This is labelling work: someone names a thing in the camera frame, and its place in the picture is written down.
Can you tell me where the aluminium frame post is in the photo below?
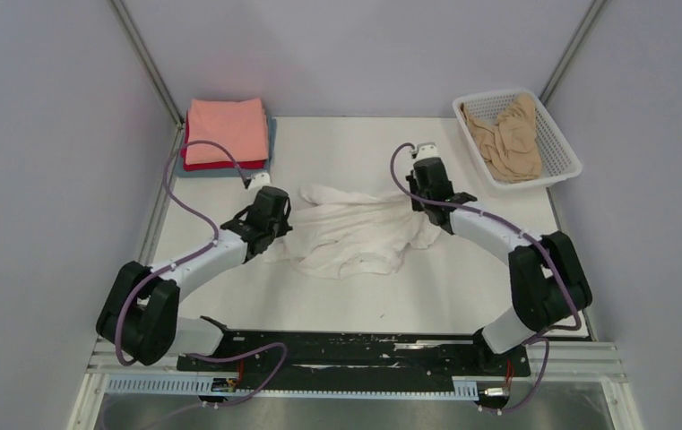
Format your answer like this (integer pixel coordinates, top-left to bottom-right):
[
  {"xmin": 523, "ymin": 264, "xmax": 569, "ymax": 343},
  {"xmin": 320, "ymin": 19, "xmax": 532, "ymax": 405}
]
[
  {"xmin": 539, "ymin": 0, "xmax": 609, "ymax": 105},
  {"xmin": 108, "ymin": 0, "xmax": 185, "ymax": 129}
]

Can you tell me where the left aluminium frame post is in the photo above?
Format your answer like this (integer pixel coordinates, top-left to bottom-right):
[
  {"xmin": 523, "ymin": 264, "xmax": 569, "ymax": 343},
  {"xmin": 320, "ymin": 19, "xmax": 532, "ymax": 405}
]
[{"xmin": 108, "ymin": 0, "xmax": 185, "ymax": 129}]

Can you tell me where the folded peach t shirt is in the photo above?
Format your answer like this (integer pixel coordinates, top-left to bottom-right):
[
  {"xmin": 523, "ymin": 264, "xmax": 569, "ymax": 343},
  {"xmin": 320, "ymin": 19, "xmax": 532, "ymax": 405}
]
[{"xmin": 184, "ymin": 99, "xmax": 270, "ymax": 168}]

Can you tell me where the beige crumpled t shirt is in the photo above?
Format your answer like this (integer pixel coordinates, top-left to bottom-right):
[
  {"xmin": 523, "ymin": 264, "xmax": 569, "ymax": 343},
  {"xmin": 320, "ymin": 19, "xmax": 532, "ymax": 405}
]
[{"xmin": 460, "ymin": 93, "xmax": 543, "ymax": 184}]

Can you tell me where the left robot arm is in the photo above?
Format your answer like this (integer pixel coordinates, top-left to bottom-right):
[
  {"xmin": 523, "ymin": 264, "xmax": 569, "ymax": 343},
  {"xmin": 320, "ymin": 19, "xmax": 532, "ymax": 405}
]
[{"xmin": 96, "ymin": 185, "xmax": 291, "ymax": 371}]

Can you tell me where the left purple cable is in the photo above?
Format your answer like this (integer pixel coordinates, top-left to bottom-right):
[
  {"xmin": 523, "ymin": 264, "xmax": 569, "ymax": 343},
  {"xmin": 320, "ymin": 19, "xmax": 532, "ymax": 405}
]
[{"xmin": 113, "ymin": 140, "xmax": 289, "ymax": 410}]

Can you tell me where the white plastic basket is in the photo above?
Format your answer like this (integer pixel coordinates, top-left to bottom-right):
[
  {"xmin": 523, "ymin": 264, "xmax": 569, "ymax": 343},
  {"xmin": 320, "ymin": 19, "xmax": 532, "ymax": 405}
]
[{"xmin": 453, "ymin": 89, "xmax": 583, "ymax": 194}]

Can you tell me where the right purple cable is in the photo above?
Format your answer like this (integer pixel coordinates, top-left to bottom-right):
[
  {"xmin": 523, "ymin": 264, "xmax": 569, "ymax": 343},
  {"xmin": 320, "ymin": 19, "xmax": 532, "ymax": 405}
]
[{"xmin": 390, "ymin": 142, "xmax": 583, "ymax": 415}]

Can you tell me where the right aluminium frame post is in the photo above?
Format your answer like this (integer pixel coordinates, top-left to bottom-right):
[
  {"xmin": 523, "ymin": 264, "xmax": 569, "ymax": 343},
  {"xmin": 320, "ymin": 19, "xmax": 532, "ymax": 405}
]
[{"xmin": 539, "ymin": 0, "xmax": 609, "ymax": 105}]

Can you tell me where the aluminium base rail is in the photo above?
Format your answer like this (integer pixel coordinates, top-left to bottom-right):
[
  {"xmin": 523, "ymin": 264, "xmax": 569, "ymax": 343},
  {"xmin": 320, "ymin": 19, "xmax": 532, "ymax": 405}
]
[{"xmin": 85, "ymin": 338, "xmax": 628, "ymax": 383}]

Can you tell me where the purple cable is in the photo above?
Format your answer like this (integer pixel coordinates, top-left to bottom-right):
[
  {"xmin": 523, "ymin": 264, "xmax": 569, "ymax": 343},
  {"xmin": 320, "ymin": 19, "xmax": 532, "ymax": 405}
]
[
  {"xmin": 113, "ymin": 140, "xmax": 289, "ymax": 410},
  {"xmin": 390, "ymin": 142, "xmax": 583, "ymax": 415}
]

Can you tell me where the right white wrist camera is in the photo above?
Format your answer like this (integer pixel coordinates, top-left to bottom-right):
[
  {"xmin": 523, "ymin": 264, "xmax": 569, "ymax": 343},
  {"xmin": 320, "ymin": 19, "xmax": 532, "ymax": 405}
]
[{"xmin": 410, "ymin": 142, "xmax": 440, "ymax": 161}]

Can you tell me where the folded red t shirt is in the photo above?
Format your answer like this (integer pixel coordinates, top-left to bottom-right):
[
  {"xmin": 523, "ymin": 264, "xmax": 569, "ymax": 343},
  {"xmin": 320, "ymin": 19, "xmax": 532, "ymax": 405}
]
[{"xmin": 178, "ymin": 116, "xmax": 269, "ymax": 171}]

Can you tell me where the folded blue t shirt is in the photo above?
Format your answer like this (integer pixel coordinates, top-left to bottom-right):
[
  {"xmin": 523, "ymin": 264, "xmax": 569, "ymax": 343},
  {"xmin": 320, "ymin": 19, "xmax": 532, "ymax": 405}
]
[{"xmin": 174, "ymin": 116, "xmax": 278, "ymax": 178}]

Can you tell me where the white slotted cable duct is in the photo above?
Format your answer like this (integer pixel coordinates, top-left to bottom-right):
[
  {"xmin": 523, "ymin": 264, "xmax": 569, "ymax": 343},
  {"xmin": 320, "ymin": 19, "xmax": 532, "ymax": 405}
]
[{"xmin": 105, "ymin": 374, "xmax": 479, "ymax": 400}]

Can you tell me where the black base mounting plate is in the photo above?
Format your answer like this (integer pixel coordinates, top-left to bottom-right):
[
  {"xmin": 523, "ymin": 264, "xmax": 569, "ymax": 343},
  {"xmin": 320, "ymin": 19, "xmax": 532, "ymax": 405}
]
[{"xmin": 177, "ymin": 329, "xmax": 531, "ymax": 391}]

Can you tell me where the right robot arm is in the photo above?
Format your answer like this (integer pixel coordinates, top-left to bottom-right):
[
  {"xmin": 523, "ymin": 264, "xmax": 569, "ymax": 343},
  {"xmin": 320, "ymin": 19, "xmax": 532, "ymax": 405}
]
[{"xmin": 406, "ymin": 157, "xmax": 592, "ymax": 374}]

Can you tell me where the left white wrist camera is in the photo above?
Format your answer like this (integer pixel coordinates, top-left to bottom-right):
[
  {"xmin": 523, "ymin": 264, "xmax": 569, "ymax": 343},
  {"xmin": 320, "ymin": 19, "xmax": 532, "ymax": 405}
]
[{"xmin": 244, "ymin": 171, "xmax": 272, "ymax": 191}]

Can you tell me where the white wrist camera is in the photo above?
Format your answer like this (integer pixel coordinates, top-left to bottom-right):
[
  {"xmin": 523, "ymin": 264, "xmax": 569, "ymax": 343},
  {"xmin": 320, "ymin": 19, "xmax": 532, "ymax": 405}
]
[
  {"xmin": 244, "ymin": 171, "xmax": 272, "ymax": 191},
  {"xmin": 410, "ymin": 142, "xmax": 440, "ymax": 161}
]

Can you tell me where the white t shirt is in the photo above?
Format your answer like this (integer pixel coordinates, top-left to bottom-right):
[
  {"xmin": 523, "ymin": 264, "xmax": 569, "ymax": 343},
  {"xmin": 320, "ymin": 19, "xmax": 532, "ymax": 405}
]
[{"xmin": 263, "ymin": 185, "xmax": 441, "ymax": 280}]

